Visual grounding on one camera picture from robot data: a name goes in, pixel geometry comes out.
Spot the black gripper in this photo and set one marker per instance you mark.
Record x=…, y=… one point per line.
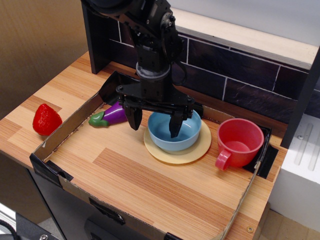
x=156, y=95

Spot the light blue plastic bowl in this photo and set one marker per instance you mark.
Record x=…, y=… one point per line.
x=158, y=127

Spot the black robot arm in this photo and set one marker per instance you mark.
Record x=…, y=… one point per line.
x=152, y=28

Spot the yellow plastic plate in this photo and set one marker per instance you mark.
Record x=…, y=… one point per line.
x=186, y=156

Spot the purple toy eggplant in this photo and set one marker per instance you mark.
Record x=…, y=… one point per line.
x=113, y=115

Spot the red plastic cup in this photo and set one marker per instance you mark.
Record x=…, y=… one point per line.
x=239, y=140

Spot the cardboard border with black tape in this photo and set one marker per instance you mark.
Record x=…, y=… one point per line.
x=103, y=183

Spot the red toy strawberry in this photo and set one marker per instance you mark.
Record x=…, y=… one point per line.
x=46, y=120

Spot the dark brick backsplash panel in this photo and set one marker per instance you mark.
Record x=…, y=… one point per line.
x=256, y=71

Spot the white side cabinet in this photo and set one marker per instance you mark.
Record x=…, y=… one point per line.
x=296, y=192

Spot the black vertical post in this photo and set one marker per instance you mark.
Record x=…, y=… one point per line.
x=303, y=101

